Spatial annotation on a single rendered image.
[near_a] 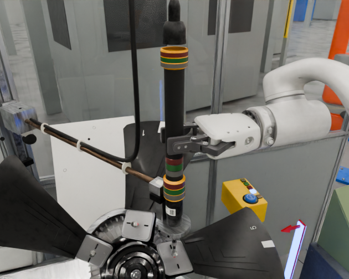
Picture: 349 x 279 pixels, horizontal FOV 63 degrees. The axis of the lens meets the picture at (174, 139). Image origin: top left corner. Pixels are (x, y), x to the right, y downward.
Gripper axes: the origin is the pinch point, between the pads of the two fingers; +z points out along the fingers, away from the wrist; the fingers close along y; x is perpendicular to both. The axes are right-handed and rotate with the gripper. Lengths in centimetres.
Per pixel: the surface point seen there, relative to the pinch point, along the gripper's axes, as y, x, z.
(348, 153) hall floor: 178, -147, -277
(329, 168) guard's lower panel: 70, -72, -124
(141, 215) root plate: 6.3, -21.8, 5.8
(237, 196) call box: 27, -41, -33
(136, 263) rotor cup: -3.5, -25.0, 9.0
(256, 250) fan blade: -2.7, -31.9, -20.1
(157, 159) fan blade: 13.5, -12.0, 0.1
